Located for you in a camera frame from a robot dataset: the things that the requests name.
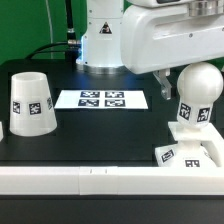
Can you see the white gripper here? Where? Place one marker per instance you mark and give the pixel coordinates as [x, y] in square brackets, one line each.
[155, 39]

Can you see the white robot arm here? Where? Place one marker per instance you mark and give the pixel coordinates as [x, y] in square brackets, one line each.
[101, 43]

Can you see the white front rail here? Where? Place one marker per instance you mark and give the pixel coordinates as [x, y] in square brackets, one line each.
[110, 181]

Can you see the white lamp base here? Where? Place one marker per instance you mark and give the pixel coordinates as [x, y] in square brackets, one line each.
[192, 148]

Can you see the white marker sheet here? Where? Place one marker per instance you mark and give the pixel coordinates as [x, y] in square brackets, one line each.
[101, 99]

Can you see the white right rail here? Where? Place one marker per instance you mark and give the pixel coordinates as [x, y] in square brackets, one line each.
[217, 148]

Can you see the white rail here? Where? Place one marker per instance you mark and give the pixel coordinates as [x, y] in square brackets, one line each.
[217, 148]
[110, 181]
[1, 131]

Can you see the white lamp shade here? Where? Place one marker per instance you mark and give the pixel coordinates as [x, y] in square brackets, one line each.
[31, 107]

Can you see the white lamp bulb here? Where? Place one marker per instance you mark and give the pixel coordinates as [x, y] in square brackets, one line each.
[199, 86]

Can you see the white left rail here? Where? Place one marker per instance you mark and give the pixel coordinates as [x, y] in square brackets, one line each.
[1, 131]

